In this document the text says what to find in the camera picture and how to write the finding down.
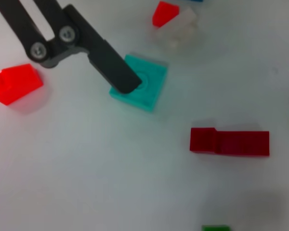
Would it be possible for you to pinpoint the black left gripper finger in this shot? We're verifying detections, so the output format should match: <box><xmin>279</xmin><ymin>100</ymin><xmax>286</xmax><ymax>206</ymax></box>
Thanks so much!
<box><xmin>0</xmin><ymin>0</ymin><xmax>143</xmax><ymax>95</ymax></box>

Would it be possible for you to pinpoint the green toy block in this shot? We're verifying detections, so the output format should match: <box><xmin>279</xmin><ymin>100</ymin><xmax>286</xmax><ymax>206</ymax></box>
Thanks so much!
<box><xmin>201</xmin><ymin>225</ymin><xmax>231</xmax><ymax>231</ymax></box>

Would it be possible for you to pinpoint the teal square block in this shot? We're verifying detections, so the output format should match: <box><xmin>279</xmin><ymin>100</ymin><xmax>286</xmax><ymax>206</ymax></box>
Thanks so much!
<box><xmin>109</xmin><ymin>54</ymin><xmax>169</xmax><ymax>113</ymax></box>

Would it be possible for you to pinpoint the small red block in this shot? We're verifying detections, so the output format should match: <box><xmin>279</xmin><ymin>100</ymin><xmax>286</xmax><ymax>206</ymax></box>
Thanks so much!
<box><xmin>152</xmin><ymin>1</ymin><xmax>180</xmax><ymax>28</ymax></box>

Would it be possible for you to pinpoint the small white block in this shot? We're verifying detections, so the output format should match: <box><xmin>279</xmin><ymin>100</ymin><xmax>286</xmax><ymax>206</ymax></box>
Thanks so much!
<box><xmin>154</xmin><ymin>7</ymin><xmax>199</xmax><ymax>51</ymax></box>

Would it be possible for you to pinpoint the bright red block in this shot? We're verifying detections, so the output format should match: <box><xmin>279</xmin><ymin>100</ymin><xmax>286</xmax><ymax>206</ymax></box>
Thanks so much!
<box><xmin>0</xmin><ymin>63</ymin><xmax>44</xmax><ymax>106</ymax></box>

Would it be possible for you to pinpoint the long dark red block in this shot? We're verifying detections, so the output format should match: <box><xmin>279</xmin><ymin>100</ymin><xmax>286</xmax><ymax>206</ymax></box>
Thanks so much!
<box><xmin>189</xmin><ymin>127</ymin><xmax>270</xmax><ymax>157</ymax></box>

